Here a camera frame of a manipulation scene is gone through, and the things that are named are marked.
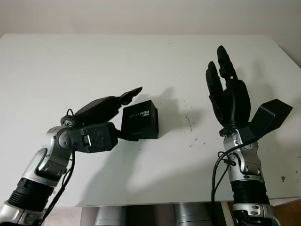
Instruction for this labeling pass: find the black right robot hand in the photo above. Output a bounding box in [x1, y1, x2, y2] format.
[205, 45, 252, 129]

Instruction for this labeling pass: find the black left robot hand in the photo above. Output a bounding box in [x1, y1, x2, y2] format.
[60, 86, 143, 143]

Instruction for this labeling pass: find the black RealSense box lid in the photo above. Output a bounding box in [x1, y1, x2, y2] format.
[120, 99, 159, 137]

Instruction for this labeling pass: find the silver robot leg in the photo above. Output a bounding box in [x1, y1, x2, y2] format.
[175, 203, 210, 226]
[94, 206, 125, 226]

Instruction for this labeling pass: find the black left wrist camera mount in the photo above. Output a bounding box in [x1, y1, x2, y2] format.
[68, 122, 119, 154]

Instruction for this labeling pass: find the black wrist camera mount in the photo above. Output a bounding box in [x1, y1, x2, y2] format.
[68, 122, 119, 154]
[246, 98, 293, 142]

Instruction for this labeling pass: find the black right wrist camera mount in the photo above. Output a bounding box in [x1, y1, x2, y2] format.
[246, 98, 293, 142]

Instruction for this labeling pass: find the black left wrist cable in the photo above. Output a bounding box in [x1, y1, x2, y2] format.
[41, 107, 79, 226]

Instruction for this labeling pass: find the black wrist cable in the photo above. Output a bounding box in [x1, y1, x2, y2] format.
[211, 89, 257, 203]
[41, 107, 79, 226]

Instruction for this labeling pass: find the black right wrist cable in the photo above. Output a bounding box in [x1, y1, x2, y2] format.
[211, 89, 257, 203]

